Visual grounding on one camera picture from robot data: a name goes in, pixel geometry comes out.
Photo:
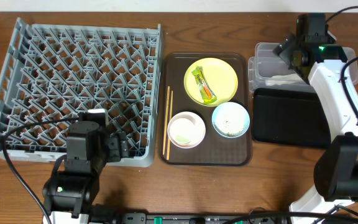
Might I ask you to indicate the clear plastic waste bin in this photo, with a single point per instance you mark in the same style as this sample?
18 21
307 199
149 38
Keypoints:
266 64

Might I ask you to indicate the white napkin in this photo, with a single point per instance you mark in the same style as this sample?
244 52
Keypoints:
292 79

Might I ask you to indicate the green snack wrapper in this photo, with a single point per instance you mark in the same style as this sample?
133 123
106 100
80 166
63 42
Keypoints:
206 93

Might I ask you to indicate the light blue bowl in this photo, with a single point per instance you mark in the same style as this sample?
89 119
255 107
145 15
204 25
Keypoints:
230 120

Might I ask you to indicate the right wooden chopstick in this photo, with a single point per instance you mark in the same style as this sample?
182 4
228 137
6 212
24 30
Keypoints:
170 109

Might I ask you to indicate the wooden chopstick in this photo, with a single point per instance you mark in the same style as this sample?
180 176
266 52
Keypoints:
170 109
166 120

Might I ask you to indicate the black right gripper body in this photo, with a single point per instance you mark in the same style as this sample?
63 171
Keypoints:
288 46

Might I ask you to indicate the black waste tray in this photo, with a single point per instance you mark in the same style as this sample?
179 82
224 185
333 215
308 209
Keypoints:
289 117

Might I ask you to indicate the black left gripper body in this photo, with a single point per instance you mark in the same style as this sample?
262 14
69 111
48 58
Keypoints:
112 151

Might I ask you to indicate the left wooden chopstick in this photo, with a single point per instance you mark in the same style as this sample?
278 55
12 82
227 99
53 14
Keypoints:
166 120

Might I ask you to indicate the pink cup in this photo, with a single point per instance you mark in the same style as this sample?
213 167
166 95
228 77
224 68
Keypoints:
187 130

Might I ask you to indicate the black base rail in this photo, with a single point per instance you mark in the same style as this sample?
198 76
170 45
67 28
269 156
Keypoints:
197 219

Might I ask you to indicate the dark brown serving tray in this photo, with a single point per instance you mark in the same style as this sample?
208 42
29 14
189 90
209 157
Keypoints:
214 149

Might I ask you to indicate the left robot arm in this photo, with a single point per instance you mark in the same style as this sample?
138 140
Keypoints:
73 185

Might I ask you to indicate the grey dishwasher rack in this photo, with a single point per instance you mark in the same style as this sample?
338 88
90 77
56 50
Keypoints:
53 72

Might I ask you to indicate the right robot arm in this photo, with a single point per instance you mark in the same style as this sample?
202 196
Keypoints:
336 172

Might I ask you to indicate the yellow plate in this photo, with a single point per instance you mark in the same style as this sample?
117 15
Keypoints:
220 78

